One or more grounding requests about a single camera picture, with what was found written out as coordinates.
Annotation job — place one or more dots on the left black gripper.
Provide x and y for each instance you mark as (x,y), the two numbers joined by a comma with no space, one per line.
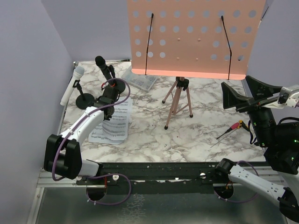
(98,99)

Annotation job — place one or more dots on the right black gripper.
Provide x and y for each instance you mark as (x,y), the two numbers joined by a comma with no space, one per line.
(259,90)

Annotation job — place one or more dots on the sheet music page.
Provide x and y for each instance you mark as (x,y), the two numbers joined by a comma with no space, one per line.
(97,136)
(116,129)

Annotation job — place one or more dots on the pink music stand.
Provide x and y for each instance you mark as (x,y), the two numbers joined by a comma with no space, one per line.
(193,38)

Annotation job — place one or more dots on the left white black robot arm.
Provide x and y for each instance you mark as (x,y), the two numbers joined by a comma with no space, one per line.
(63,152)

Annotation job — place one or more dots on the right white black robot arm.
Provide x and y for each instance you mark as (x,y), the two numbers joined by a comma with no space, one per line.
(278,180)

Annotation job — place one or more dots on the black round mic stand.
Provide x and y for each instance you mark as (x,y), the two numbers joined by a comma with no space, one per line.
(84,100)

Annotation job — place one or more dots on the red yellow screwdriver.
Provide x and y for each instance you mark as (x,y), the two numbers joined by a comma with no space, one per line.
(237,125)

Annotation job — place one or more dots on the black microphone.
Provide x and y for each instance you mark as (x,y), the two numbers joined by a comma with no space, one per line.
(107,71)

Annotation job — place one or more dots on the clear plastic organizer box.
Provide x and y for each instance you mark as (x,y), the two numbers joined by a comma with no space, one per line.
(142,82)

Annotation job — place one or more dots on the white microphone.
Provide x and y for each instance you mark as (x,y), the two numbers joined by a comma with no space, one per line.
(75,79)

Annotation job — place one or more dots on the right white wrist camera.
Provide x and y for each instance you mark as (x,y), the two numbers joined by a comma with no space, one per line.
(288,97)

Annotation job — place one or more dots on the black mounting rail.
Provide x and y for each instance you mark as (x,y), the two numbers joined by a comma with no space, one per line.
(159,178)

